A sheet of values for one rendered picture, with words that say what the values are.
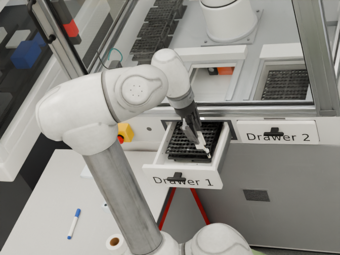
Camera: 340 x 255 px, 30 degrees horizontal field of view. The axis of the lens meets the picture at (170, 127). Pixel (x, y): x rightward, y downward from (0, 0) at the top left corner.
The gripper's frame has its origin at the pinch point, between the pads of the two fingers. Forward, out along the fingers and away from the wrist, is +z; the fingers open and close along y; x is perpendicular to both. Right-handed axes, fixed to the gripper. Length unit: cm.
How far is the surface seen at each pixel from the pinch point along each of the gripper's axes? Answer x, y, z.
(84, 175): 56, -4, 19
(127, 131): 36.0, 10.3, 7.2
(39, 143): 89, 14, 20
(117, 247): 26.0, -37.7, 16.2
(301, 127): -34.6, 11.8, 5.8
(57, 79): 87, 44, 9
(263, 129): -20.4, 11.7, 7.0
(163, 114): 18.7, 13.3, 0.5
